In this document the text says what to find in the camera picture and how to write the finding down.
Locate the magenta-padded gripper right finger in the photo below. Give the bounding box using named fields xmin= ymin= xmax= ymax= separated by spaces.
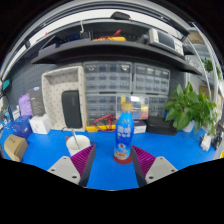
xmin=129 ymin=144 xmax=179 ymax=188

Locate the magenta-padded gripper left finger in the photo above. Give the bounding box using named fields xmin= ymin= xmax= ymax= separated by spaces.
xmin=47 ymin=143 xmax=98 ymax=188

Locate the blue drink bottle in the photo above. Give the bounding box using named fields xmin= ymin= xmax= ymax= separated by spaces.
xmin=113 ymin=102 xmax=135 ymax=163

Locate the white ribbed cup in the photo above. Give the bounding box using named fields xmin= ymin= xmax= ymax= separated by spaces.
xmin=65 ymin=134 xmax=92 ymax=158

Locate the white stirring spoon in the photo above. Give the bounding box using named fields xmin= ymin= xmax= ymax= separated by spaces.
xmin=70 ymin=128 xmax=82 ymax=150

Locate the flat round red coaster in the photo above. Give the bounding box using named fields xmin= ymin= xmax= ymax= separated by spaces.
xmin=113 ymin=153 xmax=134 ymax=166

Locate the flat black case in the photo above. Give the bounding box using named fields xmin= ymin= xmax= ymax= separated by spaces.
xmin=145 ymin=115 xmax=179 ymax=136

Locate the small black and white box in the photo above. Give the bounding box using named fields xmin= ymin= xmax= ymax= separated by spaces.
xmin=133 ymin=119 xmax=148 ymax=135

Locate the white carton box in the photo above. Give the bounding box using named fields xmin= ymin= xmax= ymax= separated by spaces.
xmin=28 ymin=113 xmax=53 ymax=135

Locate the white power adapter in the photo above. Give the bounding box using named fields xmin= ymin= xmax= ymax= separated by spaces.
xmin=199 ymin=133 xmax=214 ymax=153

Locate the brown cardboard box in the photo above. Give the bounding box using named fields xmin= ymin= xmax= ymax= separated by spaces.
xmin=3 ymin=133 xmax=29 ymax=163

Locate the yellow multimeter with leads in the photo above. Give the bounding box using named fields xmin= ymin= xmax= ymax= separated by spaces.
xmin=85 ymin=113 xmax=118 ymax=133

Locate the black zip pouch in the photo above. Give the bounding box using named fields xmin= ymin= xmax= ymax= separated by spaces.
xmin=60 ymin=89 xmax=84 ymax=129

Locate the blue plastic pack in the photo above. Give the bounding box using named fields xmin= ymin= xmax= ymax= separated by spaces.
xmin=10 ymin=114 xmax=33 ymax=139

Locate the grey small-parts drawer cabinet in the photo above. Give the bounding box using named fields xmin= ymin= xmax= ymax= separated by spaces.
xmin=84 ymin=94 xmax=118 ymax=126
xmin=132 ymin=62 xmax=172 ymax=96
xmin=148 ymin=95 xmax=168 ymax=118
xmin=83 ymin=60 xmax=134 ymax=95

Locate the clear box of coloured parts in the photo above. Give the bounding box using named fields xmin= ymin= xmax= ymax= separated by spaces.
xmin=115 ymin=94 xmax=150 ymax=122

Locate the green potted plant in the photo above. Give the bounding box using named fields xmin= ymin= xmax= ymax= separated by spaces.
xmin=163 ymin=81 xmax=219 ymax=136

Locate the dark grey flat package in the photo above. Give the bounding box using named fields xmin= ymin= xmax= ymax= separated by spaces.
xmin=28 ymin=85 xmax=47 ymax=118

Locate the purple plastic bag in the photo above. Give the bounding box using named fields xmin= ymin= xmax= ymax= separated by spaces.
xmin=18 ymin=93 xmax=34 ymax=118

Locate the cream perforated tray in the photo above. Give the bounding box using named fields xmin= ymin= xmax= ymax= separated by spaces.
xmin=41 ymin=65 xmax=87 ymax=132

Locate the black shelf unit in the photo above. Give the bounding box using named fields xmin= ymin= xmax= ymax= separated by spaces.
xmin=19 ymin=11 xmax=204 ymax=76

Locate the white wire rack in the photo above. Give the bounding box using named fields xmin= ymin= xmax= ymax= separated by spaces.
xmin=184 ymin=21 xmax=224 ymax=111

